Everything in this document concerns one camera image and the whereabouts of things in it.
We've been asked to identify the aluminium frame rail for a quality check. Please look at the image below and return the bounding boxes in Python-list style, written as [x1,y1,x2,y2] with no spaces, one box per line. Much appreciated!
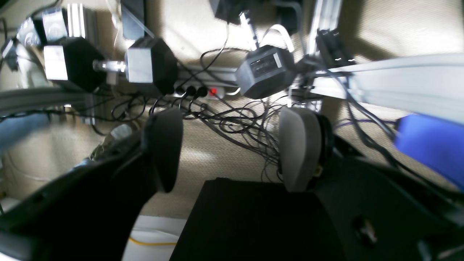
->
[333,53,464,124]

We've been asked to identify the white power strip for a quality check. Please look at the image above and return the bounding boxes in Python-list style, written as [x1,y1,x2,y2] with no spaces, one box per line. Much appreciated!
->
[169,85,240,100]

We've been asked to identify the tangled black floor cables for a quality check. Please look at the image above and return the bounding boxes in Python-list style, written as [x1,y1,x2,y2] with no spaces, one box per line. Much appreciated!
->
[109,47,290,182]

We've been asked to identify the grey multi-socket box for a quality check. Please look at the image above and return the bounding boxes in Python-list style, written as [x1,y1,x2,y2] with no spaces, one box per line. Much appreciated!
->
[235,45,297,99]

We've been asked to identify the black hex dumbbell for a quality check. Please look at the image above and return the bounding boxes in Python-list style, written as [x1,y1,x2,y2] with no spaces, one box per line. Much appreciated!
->
[43,37,179,98]

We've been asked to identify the blue object at right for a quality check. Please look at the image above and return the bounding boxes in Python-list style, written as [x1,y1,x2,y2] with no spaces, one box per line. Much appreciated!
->
[394,114,464,192]

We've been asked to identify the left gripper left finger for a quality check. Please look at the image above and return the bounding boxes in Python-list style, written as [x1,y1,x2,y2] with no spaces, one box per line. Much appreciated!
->
[1,108,183,261]

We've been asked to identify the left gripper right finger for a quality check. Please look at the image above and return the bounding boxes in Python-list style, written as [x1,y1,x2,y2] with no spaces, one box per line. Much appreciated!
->
[278,107,463,261]

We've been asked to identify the black graphic print T-shirt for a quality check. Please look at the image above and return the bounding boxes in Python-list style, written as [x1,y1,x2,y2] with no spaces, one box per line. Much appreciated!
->
[170,178,346,261]

